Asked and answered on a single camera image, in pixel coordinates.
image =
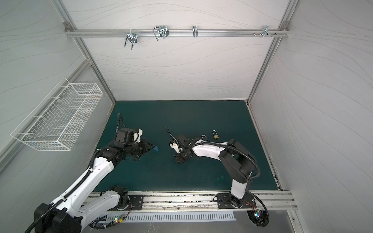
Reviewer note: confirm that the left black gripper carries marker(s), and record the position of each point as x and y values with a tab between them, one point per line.
144	147

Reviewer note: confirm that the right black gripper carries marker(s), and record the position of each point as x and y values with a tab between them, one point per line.
180	156

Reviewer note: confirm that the brass padlock long shackle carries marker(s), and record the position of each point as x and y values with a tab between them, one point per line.
215	135

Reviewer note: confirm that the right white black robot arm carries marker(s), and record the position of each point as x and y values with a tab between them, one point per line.
237	160

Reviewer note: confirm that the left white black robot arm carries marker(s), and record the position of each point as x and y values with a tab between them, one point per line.
68	213

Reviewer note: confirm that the green table mat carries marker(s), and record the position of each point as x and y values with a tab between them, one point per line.
158	170

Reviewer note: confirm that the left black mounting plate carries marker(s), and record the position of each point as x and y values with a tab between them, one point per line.
134	202

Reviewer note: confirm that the black mounting plate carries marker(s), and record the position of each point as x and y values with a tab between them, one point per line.
228	201
134	202

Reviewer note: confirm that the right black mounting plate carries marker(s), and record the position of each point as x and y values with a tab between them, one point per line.
228	201

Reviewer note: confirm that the metal U-bolt hook middle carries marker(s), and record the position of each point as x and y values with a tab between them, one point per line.
160	32

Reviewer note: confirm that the metal u-bolt hook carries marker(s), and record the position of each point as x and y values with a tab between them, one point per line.
131	38
160	32

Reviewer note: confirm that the metal U-bolt hook left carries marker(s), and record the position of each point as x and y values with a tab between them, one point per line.
131	38

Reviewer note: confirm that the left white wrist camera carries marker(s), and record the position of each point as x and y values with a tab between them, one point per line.
137	134

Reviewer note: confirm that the white slotted cable duct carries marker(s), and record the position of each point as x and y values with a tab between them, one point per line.
209	216

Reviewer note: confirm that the white wire basket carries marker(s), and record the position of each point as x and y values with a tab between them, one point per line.
56	123

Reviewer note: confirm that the small metal bracket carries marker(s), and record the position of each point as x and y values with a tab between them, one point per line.
195	31

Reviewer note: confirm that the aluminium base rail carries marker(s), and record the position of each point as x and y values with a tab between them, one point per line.
204	200

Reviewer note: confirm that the aluminium cross rail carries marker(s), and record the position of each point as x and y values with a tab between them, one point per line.
174	33

